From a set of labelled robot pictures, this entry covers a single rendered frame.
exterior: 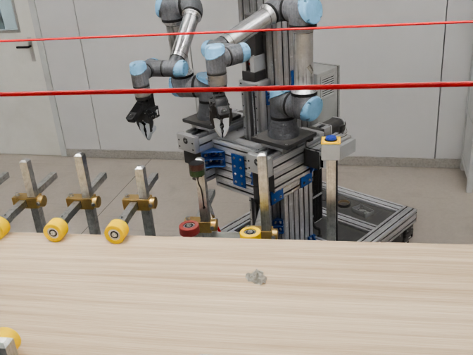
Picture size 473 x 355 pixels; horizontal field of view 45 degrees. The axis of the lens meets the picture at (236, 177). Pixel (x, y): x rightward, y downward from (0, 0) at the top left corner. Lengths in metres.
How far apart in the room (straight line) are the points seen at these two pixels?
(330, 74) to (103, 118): 2.82
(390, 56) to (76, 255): 3.14
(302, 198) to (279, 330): 1.58
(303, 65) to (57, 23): 3.23
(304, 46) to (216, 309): 1.19
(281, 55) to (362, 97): 2.00
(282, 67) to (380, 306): 1.42
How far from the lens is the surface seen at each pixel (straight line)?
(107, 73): 5.22
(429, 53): 4.64
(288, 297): 1.82
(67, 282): 2.05
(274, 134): 2.64
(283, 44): 2.80
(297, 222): 3.21
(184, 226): 2.24
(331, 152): 2.11
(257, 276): 1.89
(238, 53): 2.20
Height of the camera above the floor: 1.99
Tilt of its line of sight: 25 degrees down
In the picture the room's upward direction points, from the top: 5 degrees counter-clockwise
